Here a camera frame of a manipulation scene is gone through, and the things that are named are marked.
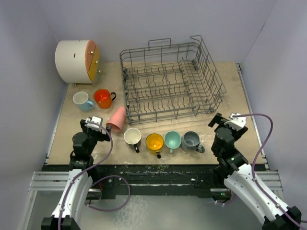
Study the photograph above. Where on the aluminium frame rail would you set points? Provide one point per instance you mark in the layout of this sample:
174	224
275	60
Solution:
48	181

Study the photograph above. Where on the pink plastic tumbler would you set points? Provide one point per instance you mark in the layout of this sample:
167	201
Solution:
117	120

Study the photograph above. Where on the orange ceramic mug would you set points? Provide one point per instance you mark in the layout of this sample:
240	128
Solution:
104	98

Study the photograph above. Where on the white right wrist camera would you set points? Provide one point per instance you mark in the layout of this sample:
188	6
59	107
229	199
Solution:
236	121

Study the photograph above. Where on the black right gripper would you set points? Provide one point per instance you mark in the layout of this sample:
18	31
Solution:
218	119

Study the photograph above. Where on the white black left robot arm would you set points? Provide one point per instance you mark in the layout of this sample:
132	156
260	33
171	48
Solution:
67	213

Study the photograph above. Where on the sage green ceramic mug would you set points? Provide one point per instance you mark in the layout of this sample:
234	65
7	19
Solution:
172	140

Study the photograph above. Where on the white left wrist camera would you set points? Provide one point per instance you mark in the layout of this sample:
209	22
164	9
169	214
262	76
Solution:
94	123

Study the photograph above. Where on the white round drawer cabinet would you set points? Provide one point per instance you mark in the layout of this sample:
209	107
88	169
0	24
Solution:
78	61

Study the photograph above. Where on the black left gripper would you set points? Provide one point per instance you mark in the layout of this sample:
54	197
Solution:
102	137

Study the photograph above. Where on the yellow ceramic mug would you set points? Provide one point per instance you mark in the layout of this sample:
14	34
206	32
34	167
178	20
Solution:
154	144

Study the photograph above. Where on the grey blue round mug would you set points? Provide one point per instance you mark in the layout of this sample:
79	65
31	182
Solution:
190	141

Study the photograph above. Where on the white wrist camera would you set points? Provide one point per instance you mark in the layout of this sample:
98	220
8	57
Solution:
236	121
94	123

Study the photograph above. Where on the grey wire dish rack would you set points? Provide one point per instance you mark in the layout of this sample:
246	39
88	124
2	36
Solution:
168	81

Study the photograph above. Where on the black ceramic mug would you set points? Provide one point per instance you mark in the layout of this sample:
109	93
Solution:
132	137

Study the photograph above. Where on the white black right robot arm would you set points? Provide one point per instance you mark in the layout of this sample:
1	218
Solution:
238	175

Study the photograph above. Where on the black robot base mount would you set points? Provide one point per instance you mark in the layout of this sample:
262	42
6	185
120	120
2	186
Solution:
198	180

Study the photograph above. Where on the light blue ceramic mug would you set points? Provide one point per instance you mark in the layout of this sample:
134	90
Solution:
81	99

